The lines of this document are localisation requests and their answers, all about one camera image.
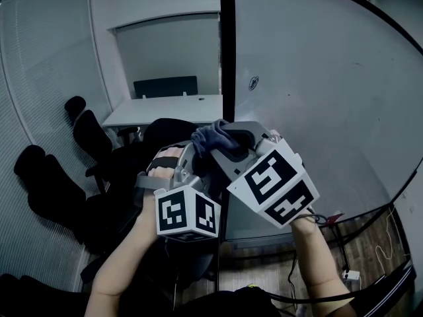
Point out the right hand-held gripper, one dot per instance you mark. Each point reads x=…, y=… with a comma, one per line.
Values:
x=244, y=185

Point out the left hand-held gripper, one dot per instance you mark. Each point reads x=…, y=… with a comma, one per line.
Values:
x=172, y=210

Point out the grey-blue wiping cloth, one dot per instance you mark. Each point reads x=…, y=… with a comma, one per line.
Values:
x=211, y=137

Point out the person's right forearm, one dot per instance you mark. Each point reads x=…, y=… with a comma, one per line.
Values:
x=314, y=259

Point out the person's left forearm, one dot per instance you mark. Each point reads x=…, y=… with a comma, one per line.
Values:
x=122, y=259

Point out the white whiteboard surface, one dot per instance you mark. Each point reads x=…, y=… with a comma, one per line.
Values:
x=330, y=111

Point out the person's left hand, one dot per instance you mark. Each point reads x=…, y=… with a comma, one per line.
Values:
x=170, y=151

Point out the large black office chair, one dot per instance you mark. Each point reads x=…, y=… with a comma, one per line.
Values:
x=165, y=130

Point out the white office desk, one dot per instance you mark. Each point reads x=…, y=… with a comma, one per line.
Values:
x=158, y=111

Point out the black desk divider panel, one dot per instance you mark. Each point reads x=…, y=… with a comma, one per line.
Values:
x=165, y=86

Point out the black office chair with headrest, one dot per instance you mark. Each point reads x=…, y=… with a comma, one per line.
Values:
x=91, y=134
x=49, y=190

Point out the small red sheet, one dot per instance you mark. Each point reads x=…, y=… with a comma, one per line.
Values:
x=334, y=219

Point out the person's right neon shoe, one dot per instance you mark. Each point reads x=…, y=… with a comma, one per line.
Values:
x=252, y=285

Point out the white window blinds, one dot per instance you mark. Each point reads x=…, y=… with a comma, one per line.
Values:
x=49, y=78

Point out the white power adapter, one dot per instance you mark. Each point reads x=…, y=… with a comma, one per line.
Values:
x=352, y=275

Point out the black panel with light edge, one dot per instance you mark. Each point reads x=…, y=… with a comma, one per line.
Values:
x=390, y=300

